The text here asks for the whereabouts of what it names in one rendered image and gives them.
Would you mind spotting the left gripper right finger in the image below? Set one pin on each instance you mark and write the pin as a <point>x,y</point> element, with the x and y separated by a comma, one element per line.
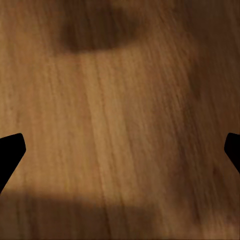
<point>232,149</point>

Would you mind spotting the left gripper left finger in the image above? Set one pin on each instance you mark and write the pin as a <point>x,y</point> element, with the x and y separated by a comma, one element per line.
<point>12,149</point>

